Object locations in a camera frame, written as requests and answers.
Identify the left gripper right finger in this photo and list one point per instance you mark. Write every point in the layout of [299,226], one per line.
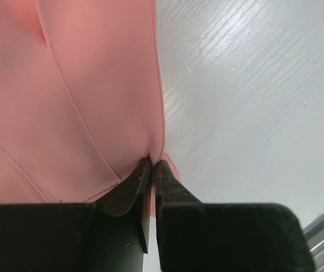
[197,236]

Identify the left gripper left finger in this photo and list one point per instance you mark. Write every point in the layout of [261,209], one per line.
[110,234]

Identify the pink skirt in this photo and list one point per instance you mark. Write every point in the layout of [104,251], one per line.
[81,100]

